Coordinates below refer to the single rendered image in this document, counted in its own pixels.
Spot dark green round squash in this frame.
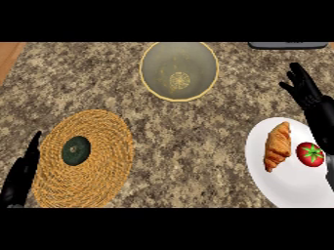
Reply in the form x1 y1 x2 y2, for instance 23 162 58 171
60 136 92 166

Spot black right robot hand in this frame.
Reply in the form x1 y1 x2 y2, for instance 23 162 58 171
278 62 334 156

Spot golden brown croissant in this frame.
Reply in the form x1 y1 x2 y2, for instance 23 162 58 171
263 121 293 173

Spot round woven wicker placemat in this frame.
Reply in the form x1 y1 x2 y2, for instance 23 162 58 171
32 108 135 209

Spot grey bowl with yellow rim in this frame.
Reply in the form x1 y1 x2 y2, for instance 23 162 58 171
138 42 220 103

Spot white plate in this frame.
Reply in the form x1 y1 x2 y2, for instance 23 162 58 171
244 116 334 209

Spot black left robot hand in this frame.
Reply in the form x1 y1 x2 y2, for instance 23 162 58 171
0 130 42 209

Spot red tomato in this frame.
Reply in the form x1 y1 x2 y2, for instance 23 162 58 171
296 142 325 168

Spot dark grey appliance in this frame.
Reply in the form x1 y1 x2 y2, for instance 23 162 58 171
247 42 329 51

